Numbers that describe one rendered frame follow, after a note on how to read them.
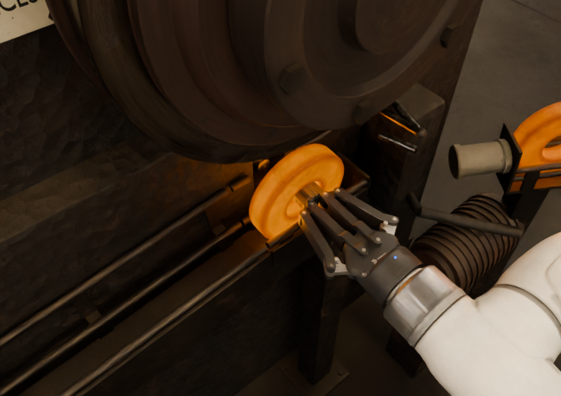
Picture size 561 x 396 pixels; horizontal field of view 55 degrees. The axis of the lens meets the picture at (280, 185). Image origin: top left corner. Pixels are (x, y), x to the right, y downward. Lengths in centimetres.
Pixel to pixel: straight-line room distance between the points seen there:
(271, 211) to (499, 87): 169
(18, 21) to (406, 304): 49
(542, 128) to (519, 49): 162
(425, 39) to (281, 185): 27
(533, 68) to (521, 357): 192
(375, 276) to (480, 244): 42
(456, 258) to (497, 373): 42
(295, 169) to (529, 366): 35
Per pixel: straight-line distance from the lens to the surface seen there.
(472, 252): 104
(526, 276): 70
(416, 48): 56
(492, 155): 96
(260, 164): 81
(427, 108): 85
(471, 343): 63
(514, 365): 63
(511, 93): 230
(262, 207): 72
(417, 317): 64
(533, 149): 98
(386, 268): 66
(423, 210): 96
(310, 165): 71
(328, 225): 71
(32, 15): 55
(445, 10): 57
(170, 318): 73
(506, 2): 287
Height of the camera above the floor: 134
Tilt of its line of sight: 49 degrees down
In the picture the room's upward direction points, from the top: straight up
